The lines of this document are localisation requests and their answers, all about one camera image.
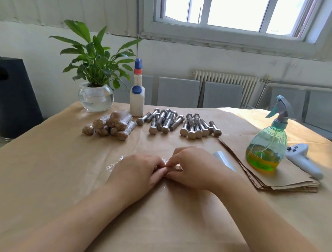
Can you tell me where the green spray bottle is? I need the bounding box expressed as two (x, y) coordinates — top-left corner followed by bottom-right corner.
(245, 95), (294, 171)

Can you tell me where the person's right hand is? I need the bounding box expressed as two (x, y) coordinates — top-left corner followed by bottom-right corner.
(165, 146), (234, 193)

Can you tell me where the white handheld controller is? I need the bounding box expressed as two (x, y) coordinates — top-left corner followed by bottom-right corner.
(286, 143), (324, 181)

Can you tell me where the stack of brown paper sheets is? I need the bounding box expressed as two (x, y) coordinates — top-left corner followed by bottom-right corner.
(218, 136), (321, 193)

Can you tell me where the black trash bin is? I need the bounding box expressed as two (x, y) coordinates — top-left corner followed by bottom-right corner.
(0, 57), (45, 140)

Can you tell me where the person's right forearm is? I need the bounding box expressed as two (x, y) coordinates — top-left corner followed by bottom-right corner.
(218, 177), (322, 252)

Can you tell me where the clear cling film sheet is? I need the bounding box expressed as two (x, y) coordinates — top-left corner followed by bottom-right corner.
(105, 155), (185, 181)

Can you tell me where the person's left forearm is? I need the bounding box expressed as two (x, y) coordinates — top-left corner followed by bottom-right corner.
(10, 187), (122, 252)

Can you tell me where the large brown paper table cover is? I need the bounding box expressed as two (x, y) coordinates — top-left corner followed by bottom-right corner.
(0, 102), (332, 252)

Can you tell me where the green leafy plant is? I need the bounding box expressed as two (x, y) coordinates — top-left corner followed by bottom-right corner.
(49, 20), (143, 89)

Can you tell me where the white framed window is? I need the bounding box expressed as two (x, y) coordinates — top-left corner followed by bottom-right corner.
(139, 0), (332, 60)

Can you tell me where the steel hex bolt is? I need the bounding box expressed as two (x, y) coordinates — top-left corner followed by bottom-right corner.
(92, 114), (111, 129)

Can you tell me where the person's left hand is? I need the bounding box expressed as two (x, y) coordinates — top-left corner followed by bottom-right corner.
(105, 152), (170, 204)

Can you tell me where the white glue bottle blue cap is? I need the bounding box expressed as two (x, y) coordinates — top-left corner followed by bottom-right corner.
(129, 58), (146, 117)

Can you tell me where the white cling film roll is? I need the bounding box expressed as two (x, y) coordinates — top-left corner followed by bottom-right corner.
(214, 151), (237, 172)

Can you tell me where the grey chair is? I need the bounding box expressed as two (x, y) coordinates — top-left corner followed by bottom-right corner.
(306, 91), (332, 138)
(157, 77), (201, 109)
(270, 85), (308, 120)
(202, 81), (245, 109)
(114, 75), (155, 104)

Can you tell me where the round glass vase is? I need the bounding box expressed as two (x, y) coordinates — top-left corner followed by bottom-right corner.
(78, 84), (115, 113)

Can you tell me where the white radiator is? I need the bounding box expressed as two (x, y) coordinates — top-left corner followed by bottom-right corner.
(193, 71), (260, 108)

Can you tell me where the pile of steel bolts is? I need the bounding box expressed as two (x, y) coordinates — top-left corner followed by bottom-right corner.
(136, 108), (223, 140)

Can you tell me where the white vertical blind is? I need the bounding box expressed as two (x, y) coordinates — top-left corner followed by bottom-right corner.
(0, 0), (142, 37)

